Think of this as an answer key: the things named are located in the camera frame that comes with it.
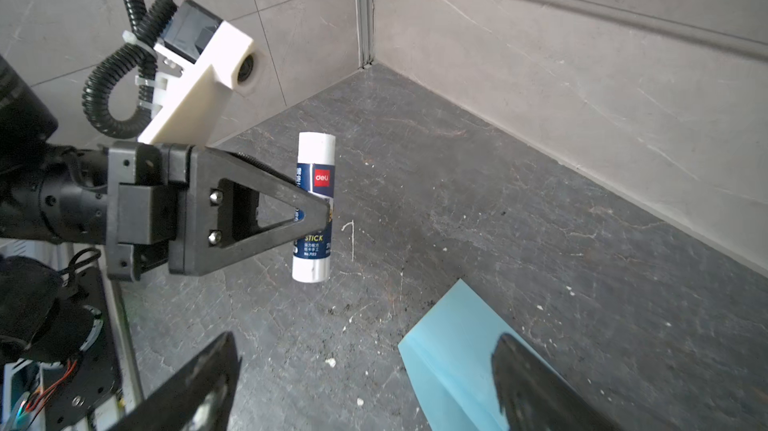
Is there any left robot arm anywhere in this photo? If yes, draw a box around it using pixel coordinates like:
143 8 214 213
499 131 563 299
1 63 331 281

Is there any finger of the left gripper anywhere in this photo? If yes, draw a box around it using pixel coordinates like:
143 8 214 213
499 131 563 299
167 145 330 277

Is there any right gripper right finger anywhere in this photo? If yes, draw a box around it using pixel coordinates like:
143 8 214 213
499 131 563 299
491 333 620 430

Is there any glue stick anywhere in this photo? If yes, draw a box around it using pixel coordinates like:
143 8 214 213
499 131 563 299
292 132 336 284

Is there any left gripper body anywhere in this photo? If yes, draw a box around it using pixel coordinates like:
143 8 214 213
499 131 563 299
105 141 191 282

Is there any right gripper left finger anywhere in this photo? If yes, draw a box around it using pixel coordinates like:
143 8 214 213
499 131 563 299
112 331 241 430

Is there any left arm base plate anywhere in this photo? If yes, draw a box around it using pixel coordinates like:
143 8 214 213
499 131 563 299
35 266 122 430

